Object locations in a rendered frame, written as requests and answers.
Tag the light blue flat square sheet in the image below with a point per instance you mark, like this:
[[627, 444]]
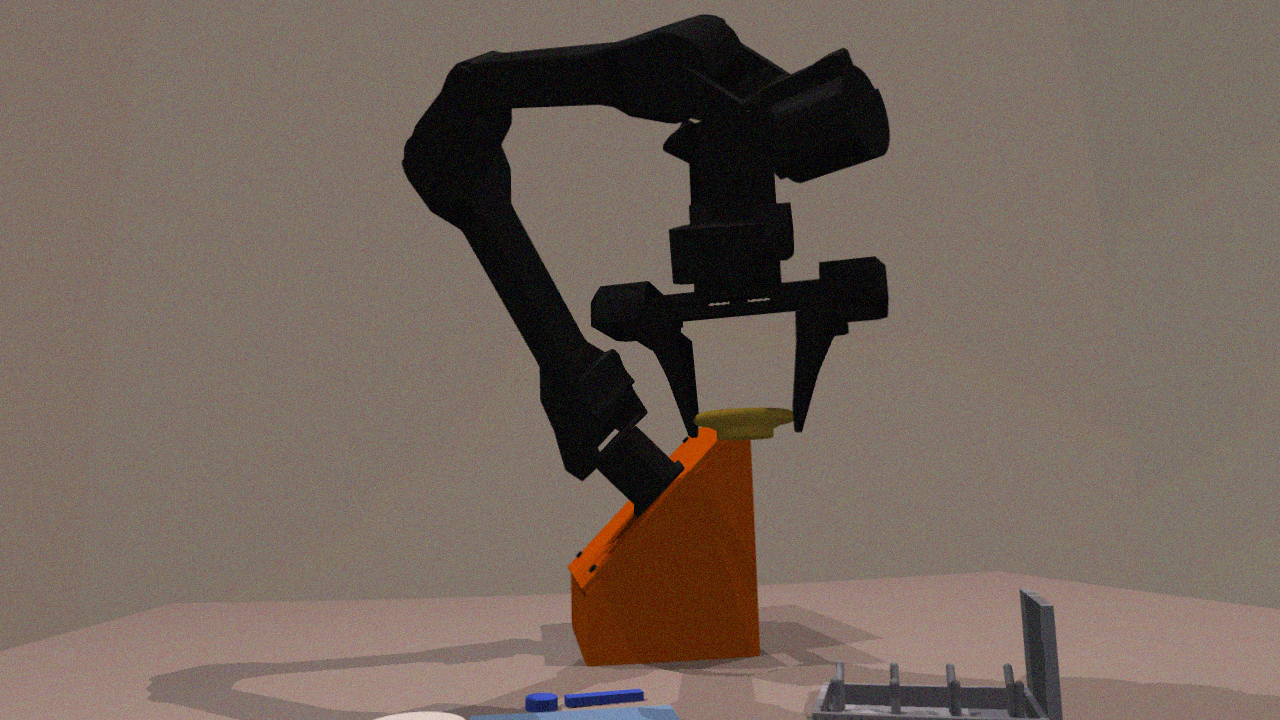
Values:
[[655, 712]]

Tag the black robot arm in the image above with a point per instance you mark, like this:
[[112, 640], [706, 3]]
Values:
[[756, 119]]

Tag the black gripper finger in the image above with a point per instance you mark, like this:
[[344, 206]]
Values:
[[675, 354], [815, 330]]

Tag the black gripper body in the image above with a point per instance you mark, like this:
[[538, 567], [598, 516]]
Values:
[[859, 285]]

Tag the grey dish rack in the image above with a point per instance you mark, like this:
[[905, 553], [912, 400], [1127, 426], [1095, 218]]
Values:
[[1040, 700]]

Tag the gold round plate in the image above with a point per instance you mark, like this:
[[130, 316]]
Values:
[[744, 423]]

